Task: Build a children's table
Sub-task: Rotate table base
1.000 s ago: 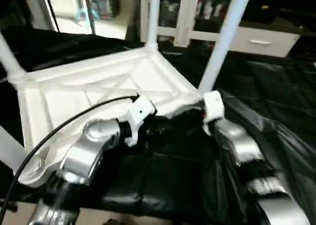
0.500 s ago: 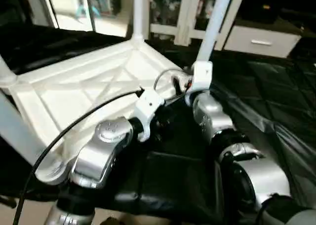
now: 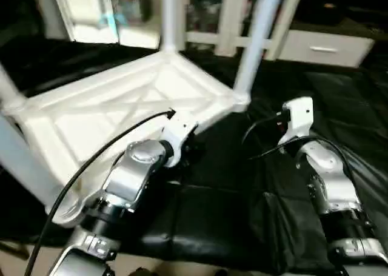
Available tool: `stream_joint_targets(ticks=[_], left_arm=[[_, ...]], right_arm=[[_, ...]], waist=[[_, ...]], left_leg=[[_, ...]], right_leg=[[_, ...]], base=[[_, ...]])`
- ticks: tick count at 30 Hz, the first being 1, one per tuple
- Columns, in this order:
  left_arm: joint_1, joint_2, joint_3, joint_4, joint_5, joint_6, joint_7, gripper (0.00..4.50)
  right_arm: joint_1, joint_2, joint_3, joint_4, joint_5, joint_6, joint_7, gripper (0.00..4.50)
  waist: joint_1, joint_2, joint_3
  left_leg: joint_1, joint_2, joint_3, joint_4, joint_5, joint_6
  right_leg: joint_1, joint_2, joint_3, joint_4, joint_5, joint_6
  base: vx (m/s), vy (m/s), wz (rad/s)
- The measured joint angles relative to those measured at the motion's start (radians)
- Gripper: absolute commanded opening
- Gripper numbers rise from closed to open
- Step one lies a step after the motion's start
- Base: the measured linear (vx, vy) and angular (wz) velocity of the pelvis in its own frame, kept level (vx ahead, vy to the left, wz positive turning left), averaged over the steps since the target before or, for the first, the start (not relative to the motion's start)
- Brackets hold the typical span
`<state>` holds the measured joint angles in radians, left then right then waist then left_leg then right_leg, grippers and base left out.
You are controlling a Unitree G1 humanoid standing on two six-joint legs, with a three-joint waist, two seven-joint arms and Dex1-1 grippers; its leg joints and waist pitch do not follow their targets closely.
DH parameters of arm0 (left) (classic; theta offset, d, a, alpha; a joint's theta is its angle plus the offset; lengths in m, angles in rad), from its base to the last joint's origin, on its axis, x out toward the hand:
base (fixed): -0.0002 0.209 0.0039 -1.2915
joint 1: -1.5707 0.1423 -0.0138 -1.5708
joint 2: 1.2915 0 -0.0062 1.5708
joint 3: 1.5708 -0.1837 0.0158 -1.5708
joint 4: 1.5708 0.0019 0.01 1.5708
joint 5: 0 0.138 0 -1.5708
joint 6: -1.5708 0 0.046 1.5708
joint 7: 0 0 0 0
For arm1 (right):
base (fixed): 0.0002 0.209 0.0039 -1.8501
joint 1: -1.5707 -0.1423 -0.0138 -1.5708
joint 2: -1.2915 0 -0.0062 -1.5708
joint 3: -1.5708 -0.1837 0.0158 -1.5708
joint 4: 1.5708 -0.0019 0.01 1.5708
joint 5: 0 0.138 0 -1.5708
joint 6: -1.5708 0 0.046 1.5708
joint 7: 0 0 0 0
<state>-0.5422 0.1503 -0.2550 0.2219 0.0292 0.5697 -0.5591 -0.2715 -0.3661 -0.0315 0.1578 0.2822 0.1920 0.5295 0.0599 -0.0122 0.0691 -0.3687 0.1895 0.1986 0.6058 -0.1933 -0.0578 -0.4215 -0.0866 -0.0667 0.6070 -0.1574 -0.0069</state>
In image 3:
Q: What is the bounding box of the white plastic table top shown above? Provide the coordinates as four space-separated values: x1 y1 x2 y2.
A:
0 49 252 229

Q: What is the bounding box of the white plastic table leg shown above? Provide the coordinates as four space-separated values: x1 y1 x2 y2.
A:
232 0 286 110
0 115 65 207
0 64 26 114
161 0 183 54

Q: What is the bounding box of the black mat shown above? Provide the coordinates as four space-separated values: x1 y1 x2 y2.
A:
0 36 388 274

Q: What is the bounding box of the white drawer unit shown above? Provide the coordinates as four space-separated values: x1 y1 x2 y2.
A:
279 30 375 68

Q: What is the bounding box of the white glass-door cabinet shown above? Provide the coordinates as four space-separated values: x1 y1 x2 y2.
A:
182 0 305 59

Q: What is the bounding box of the dark storage box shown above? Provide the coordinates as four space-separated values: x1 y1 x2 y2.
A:
115 0 152 25

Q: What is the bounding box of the light blue metal frame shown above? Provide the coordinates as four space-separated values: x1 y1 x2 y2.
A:
100 0 119 41

